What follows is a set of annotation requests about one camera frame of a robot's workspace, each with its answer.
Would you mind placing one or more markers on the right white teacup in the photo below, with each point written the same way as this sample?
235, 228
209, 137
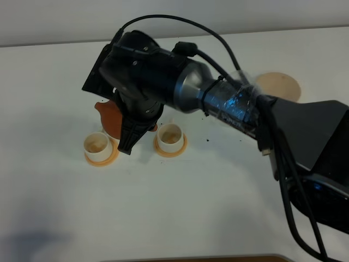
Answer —
170, 138

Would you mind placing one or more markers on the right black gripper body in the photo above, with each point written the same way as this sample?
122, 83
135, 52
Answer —
143, 73

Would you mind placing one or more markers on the left orange cup coaster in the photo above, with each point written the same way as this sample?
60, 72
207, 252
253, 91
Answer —
110, 159

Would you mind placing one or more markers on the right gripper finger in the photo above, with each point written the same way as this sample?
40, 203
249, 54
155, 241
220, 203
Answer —
132, 130

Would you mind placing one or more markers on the right orange cup coaster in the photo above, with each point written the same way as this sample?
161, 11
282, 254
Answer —
166, 154

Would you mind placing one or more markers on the brown clay teapot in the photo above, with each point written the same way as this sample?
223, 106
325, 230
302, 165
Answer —
111, 114

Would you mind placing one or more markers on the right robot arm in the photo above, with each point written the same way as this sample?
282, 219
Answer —
314, 135

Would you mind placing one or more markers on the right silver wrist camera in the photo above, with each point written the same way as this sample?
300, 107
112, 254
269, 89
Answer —
95, 83

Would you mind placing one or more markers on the beige round teapot coaster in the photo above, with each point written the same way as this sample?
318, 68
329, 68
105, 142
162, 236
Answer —
279, 85

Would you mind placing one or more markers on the white teacup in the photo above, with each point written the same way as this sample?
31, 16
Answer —
170, 138
97, 147

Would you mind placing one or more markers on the orange cup coaster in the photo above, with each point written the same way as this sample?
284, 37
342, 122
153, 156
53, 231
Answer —
110, 159
166, 154

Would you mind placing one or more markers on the left white teacup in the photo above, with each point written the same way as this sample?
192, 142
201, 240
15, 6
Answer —
97, 147

